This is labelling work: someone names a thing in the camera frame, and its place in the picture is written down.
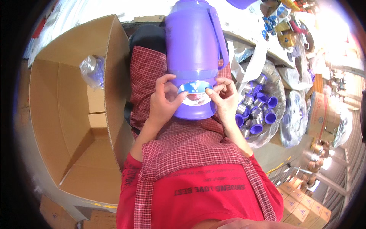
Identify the large open cardboard carton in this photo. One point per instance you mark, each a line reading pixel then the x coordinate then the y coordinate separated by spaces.
pixel 74 120

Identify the person's left hand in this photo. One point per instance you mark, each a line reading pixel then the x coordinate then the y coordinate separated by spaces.
pixel 161 106

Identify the person's legs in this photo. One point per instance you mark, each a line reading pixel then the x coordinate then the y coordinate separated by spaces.
pixel 145 74

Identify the clear bag of purple parts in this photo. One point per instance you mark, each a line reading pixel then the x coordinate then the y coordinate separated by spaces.
pixel 294 120

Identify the jug wrapped in clear bag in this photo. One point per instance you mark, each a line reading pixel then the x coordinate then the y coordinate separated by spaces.
pixel 93 71

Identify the white plastic sheet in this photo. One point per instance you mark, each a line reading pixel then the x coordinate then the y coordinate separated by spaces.
pixel 74 17

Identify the printed brown carton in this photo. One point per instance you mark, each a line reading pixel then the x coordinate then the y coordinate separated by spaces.
pixel 318 117

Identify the heap of brown containers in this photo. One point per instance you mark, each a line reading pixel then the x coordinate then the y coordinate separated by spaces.
pixel 317 157

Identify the cluttered work table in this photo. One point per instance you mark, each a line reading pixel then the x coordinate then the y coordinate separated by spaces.
pixel 280 25

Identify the purple plastic thermos jug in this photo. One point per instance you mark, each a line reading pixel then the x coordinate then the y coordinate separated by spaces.
pixel 194 43

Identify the purple plastic lid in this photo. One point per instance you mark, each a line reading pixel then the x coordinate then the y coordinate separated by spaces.
pixel 240 3

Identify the white plastic bag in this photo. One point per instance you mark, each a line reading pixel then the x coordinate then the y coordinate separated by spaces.
pixel 251 64

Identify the stack of printed cartons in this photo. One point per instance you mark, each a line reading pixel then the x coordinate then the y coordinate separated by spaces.
pixel 300 206

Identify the person's body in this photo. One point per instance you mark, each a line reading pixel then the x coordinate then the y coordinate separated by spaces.
pixel 197 183

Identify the person's right hand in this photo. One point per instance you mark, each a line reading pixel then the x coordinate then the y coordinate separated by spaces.
pixel 227 106

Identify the bag of steel purple flasks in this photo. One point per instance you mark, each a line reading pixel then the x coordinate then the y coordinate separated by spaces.
pixel 261 108

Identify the round blue white label sticker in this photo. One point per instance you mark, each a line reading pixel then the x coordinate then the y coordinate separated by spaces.
pixel 196 96

